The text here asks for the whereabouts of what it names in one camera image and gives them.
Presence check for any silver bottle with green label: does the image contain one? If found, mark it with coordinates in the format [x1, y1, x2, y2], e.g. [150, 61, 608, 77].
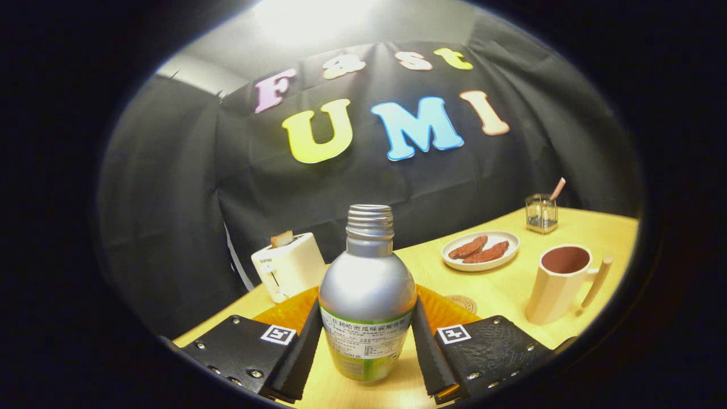
[318, 204, 417, 382]

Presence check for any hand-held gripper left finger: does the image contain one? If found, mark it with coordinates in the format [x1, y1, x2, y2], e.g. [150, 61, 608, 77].
[173, 286, 324, 404]

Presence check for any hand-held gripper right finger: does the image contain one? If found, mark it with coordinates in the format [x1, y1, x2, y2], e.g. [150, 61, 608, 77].
[410, 284, 577, 405]

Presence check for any white oval plate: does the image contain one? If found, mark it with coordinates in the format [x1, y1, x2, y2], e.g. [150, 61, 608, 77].
[441, 230, 520, 272]

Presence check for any black backdrop cloth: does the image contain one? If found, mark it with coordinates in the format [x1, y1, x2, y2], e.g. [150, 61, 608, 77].
[97, 11, 645, 341]

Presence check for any light wooden table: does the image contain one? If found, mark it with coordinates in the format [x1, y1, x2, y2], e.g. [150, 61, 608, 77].
[173, 206, 640, 409]

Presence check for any brown meat slice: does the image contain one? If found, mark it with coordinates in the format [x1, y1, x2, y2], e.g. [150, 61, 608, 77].
[449, 236, 488, 260]
[463, 241, 510, 264]

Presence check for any white toaster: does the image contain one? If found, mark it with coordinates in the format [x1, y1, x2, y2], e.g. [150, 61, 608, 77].
[251, 232, 327, 304]

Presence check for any round cork coaster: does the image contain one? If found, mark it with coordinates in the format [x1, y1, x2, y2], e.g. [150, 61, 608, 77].
[446, 294, 478, 314]

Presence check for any wire mesh holder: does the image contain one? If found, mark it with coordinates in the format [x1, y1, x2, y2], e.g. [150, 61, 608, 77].
[525, 194, 558, 235]

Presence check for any cream cup with wooden handle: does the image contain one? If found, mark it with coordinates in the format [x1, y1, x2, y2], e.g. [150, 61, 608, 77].
[525, 245, 615, 325]

